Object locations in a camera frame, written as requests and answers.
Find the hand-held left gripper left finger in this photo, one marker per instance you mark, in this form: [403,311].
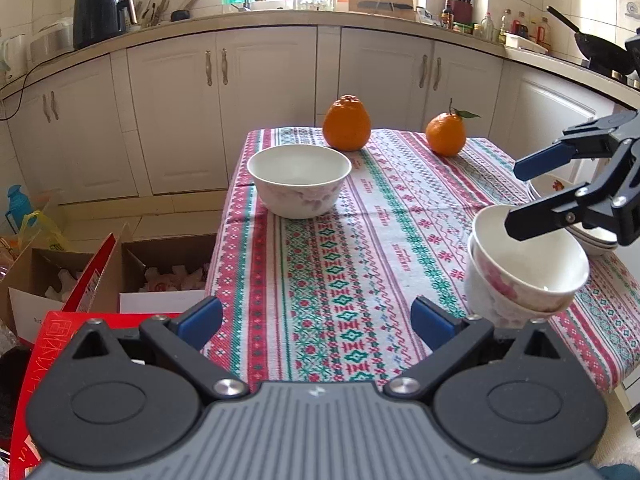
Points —
[201,317]

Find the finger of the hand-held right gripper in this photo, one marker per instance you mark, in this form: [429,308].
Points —
[535,222]
[537,162]

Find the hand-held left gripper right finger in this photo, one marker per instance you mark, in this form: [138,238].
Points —
[432,322]

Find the white pink-flower bowl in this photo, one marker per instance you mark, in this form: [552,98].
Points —
[530,265]
[482,302]
[300,195]

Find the open cardboard box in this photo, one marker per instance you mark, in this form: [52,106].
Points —
[35,280]
[150,255]

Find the orange with green leaf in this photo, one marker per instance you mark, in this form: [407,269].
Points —
[445,135]

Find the patterned red green tablecloth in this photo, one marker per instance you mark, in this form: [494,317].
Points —
[350,270]

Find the white plastic tray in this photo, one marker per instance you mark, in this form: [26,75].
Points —
[525,42]

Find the black wok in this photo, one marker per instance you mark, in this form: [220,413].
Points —
[602,50]

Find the yellow oil bottle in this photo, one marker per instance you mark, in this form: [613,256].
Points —
[504,29]

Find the red flat cardboard box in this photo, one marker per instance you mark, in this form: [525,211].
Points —
[45,340]

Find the dark red knife block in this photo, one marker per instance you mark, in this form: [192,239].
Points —
[462,10]

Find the dark sauce bottle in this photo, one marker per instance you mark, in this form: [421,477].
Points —
[447,14]

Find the yellow plastic bag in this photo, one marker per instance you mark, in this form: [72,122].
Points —
[47,230]

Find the orange without leaf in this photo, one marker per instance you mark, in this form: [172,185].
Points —
[346,122]

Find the blue water bottle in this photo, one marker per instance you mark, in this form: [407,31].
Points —
[19,207]

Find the beige kitchen countertop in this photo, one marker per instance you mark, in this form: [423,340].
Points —
[280,16]

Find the kitchen utensil rack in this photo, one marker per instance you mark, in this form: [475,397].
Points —
[160,10]

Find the white rice cooker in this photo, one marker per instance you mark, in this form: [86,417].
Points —
[52,40]

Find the white electric kettle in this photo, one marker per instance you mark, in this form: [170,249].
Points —
[14,55]

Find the black air fryer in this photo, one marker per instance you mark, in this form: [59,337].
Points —
[100,10]

